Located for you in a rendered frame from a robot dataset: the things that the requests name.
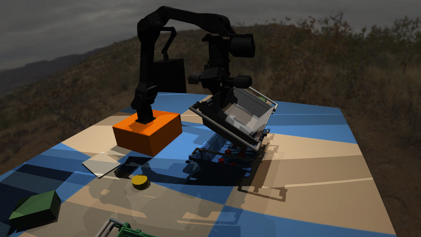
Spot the blue plastic tray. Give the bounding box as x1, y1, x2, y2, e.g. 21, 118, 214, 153
185, 133, 257, 179

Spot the yellow short cylinder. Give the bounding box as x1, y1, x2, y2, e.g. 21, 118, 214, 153
132, 174, 149, 190

